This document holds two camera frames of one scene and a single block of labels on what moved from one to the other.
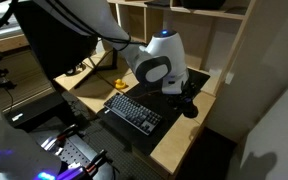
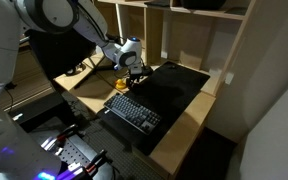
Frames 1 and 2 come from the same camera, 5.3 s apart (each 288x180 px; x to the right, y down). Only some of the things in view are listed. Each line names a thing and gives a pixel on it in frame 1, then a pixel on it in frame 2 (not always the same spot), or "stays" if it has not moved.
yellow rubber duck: [119, 84] stays
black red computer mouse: [190, 110] → [139, 87]
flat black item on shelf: [164, 3] stays
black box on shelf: [213, 5] stays
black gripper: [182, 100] → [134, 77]
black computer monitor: [59, 50] stays
